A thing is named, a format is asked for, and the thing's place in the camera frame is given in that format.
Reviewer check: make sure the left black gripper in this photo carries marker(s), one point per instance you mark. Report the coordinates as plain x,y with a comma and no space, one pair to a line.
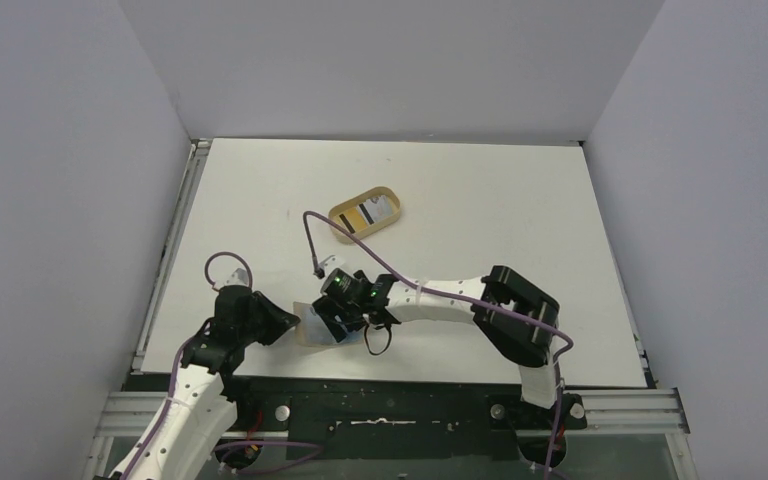
280,320

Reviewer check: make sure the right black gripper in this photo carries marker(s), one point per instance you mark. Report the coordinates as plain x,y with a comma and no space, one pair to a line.
330,316

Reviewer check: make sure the beige leather card holder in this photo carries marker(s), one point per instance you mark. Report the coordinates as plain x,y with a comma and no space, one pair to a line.
299,310

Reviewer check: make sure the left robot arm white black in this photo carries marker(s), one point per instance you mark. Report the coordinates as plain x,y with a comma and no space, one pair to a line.
196,411

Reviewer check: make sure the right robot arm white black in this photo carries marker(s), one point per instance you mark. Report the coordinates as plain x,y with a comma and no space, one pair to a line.
519,319

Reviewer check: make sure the yellow card with black stripe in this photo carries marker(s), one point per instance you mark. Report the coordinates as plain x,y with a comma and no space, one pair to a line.
353,220

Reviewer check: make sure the grey card with black stripe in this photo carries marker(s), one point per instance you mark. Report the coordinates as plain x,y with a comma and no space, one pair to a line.
376,208

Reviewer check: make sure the beige oval tray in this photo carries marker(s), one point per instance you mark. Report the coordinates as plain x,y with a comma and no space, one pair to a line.
371,229

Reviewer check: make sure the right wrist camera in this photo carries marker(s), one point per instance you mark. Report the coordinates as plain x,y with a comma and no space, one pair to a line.
333,268

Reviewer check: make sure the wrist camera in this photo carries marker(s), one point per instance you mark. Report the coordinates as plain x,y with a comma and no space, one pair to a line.
239,277
333,268

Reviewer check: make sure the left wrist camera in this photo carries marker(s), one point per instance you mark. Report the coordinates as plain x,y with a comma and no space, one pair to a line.
239,277

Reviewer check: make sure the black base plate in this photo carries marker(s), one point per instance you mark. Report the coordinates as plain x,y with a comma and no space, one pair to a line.
374,420

